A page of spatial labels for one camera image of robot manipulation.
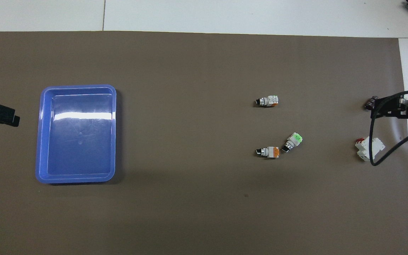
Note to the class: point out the small dark brown capacitor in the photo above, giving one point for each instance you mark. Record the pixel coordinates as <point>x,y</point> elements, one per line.
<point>368,103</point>

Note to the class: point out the white circuit breaker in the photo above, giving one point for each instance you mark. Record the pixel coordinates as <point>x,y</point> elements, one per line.
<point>369,148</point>

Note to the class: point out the blue plastic tray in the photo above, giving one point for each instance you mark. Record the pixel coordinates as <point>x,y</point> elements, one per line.
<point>78,141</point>

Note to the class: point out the brown paper table mat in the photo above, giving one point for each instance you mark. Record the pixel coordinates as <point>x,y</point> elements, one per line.
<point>197,198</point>

